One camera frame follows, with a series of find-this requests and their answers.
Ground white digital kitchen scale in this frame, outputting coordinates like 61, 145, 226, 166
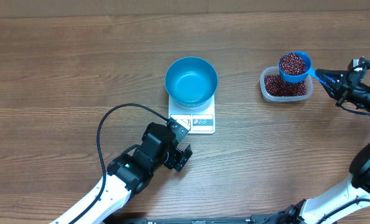
169, 96, 216, 134

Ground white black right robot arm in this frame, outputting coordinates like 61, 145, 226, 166
265, 64, 370, 223

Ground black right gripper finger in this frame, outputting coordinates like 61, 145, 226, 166
315, 69, 349, 83
320, 77, 341, 98

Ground clear plastic container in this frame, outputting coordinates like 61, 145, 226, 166
260, 67, 313, 103

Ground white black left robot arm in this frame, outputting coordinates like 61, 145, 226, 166
53, 119, 192, 224

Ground red adzuki beans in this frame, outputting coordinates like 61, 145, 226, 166
264, 52, 307, 96

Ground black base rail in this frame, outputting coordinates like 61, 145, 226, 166
103, 213, 338, 224

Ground blue plastic measuring scoop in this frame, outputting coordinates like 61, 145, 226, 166
279, 51, 328, 88

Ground teal plastic bowl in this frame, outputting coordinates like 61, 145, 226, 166
165, 57, 218, 108

